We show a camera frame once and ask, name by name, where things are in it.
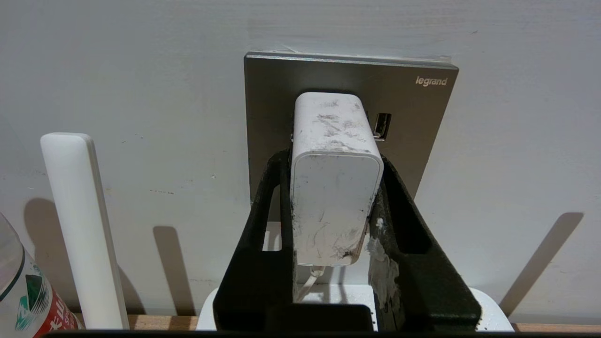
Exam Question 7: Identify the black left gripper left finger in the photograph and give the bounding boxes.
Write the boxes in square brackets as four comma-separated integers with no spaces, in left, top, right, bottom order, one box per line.
[214,150,294,331]

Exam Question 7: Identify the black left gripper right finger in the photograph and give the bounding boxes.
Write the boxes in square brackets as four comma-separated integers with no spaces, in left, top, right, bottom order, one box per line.
[368,155,483,331]

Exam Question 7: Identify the thin white adapter cable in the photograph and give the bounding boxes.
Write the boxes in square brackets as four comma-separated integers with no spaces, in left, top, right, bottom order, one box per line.
[296,265,325,301]

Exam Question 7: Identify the white power adapter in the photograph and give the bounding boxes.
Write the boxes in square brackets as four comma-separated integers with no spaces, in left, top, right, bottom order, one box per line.
[290,92,385,267]

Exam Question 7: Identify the white router with four antennas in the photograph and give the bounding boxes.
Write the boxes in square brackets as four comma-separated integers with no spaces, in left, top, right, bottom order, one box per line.
[40,133,515,331]

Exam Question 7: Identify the clear water bottle red cap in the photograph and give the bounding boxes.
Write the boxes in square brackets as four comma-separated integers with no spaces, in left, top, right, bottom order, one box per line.
[0,211,81,338]

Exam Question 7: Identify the grey metal wall socket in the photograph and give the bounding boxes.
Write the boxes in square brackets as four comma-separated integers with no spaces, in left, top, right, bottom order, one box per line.
[244,52,459,207]

